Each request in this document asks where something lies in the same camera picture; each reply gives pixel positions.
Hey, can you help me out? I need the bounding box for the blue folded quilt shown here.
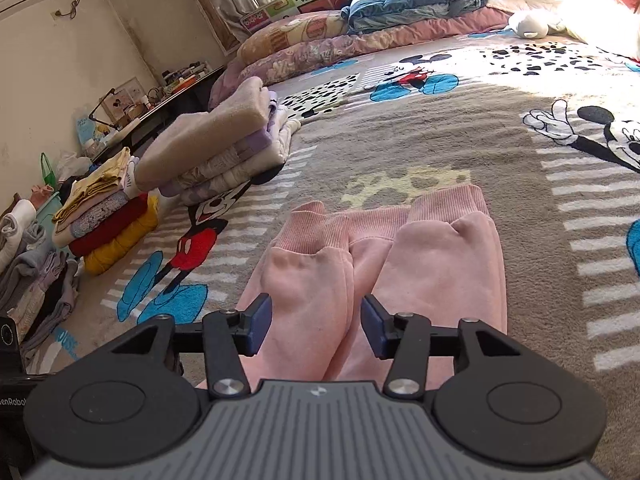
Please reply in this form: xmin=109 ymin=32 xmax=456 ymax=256
xmin=347 ymin=0 xmax=489 ymax=36

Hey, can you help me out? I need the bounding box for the pile of unfolded clothes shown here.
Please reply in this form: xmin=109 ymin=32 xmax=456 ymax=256
xmin=0 ymin=199 xmax=82 ymax=357

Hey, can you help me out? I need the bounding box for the white plush toy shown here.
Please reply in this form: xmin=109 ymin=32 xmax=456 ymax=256
xmin=472 ymin=0 xmax=569 ymax=39

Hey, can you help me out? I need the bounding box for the cream floral quilt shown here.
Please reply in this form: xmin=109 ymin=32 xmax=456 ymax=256
xmin=549 ymin=0 xmax=640 ymax=62

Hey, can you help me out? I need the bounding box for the row of small bottles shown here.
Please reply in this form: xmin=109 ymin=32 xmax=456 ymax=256
xmin=162 ymin=62 xmax=212 ymax=87

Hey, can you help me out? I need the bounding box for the beige floral quilt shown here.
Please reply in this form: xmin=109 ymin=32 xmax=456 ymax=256
xmin=237 ymin=10 xmax=362 ymax=67

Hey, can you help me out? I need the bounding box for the grey blue patterned folded garment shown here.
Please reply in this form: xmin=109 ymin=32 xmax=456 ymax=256
xmin=67 ymin=192 xmax=132 ymax=239

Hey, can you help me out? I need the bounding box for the white printed sock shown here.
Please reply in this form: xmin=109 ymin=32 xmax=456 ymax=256
xmin=122 ymin=157 xmax=144 ymax=199

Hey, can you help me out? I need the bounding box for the black folding stand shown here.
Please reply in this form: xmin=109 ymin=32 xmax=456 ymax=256
xmin=88 ymin=88 xmax=132 ymax=129

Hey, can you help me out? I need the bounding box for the purple folded garment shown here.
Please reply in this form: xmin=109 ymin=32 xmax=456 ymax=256
xmin=239 ymin=90 xmax=289 ymax=149

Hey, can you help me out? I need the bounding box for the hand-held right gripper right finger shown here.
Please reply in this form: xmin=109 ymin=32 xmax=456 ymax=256
xmin=361 ymin=294 xmax=525 ymax=401

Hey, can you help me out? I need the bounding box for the mustard yellow folded garment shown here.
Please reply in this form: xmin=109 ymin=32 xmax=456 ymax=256
xmin=52 ymin=147 xmax=132 ymax=224

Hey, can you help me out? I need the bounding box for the green mesh bag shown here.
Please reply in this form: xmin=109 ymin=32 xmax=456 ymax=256
xmin=40 ymin=152 xmax=61 ymax=189

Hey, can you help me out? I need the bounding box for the yellow padded folded jacket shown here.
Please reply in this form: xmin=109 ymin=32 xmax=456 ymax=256
xmin=83 ymin=195 xmax=162 ymax=276

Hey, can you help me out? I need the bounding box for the mint green plastic basket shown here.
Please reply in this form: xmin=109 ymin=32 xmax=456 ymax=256
xmin=35 ymin=195 xmax=66 ymax=232

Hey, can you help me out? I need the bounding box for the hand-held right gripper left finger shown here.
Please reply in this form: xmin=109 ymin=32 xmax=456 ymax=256
xmin=106 ymin=294 xmax=273 ymax=398

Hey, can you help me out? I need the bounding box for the lilac floral folded garment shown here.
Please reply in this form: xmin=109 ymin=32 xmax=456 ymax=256
xmin=159 ymin=170 xmax=242 ymax=207

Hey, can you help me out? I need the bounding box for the dark low table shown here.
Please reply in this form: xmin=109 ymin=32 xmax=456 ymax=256
xmin=92 ymin=65 xmax=227 ymax=162

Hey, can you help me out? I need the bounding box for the picture frame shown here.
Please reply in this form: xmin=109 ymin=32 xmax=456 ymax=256
xmin=102 ymin=77 xmax=146 ymax=124

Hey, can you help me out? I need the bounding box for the beige plush folded garment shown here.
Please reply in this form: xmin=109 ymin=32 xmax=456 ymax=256
xmin=135 ymin=76 xmax=271 ymax=192

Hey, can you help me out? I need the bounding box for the pink sweatshirt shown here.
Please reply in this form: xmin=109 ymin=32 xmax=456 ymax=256
xmin=192 ymin=184 xmax=508 ymax=394

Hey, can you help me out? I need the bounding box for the cartoon mouse printed blanket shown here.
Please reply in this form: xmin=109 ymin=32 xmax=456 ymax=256
xmin=30 ymin=25 xmax=640 ymax=467

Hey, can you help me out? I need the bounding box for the cream patterned folded garment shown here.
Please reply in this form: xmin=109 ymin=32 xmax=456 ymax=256
xmin=160 ymin=119 xmax=302 ymax=189

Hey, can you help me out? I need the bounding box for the light blue packet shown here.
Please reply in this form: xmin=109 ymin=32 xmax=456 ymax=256
xmin=74 ymin=112 xmax=99 ymax=147

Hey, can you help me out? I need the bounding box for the white plastic bag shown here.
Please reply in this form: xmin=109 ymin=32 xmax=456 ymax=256
xmin=57 ymin=152 xmax=94 ymax=182

